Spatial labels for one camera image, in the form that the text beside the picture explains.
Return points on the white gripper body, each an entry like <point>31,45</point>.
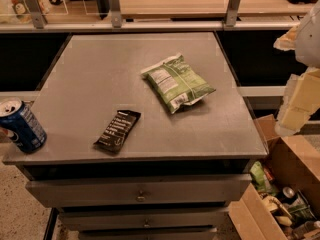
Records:
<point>309,39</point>

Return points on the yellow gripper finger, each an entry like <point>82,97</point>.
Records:
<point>287,41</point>
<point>301,100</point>

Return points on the black rxbar chocolate bar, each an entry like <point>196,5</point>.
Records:
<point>117,131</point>

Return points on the green packet in box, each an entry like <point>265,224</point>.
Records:
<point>260,180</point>

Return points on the silver can in box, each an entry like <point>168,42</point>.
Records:
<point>287,195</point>

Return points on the green snack bag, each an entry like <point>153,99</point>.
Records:
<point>176,82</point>

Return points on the top cabinet drawer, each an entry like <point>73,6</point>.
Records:
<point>139,190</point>

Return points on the cabinet drawer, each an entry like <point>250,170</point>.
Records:
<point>139,190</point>
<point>143,219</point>

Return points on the middle cabinet drawer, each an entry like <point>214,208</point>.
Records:
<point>143,219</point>

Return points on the wooden shelf board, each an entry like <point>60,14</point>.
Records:
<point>208,8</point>

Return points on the grey drawer cabinet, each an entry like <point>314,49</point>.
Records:
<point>97,75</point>

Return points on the orange snack package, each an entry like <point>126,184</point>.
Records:
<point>14,12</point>

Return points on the blue pepsi can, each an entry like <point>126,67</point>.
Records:
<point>21,126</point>

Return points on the metal shelf bracket right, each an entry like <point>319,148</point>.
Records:
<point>232,13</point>

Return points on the metal shelf bracket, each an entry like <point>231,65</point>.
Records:
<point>232,13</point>
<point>116,16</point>
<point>36,13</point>

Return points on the metal shelf bracket middle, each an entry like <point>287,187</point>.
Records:
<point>116,16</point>

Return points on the metal shelf bracket left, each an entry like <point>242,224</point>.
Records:
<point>36,13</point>

